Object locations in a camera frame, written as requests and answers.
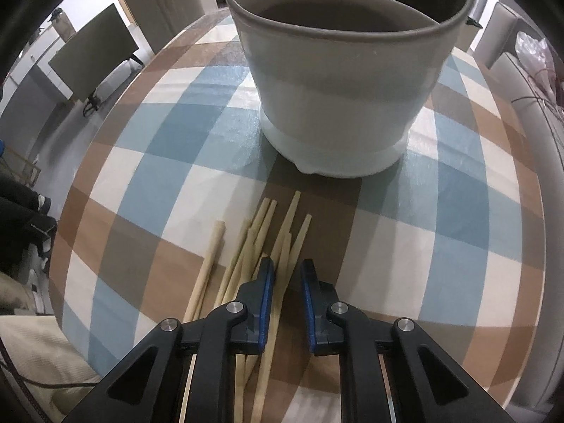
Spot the wooden chopstick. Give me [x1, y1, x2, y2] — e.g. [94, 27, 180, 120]
[285, 214, 312, 286]
[213, 198, 270, 308]
[231, 199, 277, 422]
[251, 191, 301, 423]

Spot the checkered tablecloth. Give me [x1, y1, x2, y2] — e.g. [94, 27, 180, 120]
[50, 11, 545, 405]

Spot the grey armchair by cabinet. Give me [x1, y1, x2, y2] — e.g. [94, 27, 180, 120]
[49, 4, 144, 117]

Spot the grey white utensil holder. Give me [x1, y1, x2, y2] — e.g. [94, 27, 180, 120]
[226, 0, 475, 178]

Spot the grey sofa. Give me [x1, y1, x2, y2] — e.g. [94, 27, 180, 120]
[474, 2, 563, 411]

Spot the white plastic bag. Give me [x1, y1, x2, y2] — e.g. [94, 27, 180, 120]
[515, 32, 557, 98]

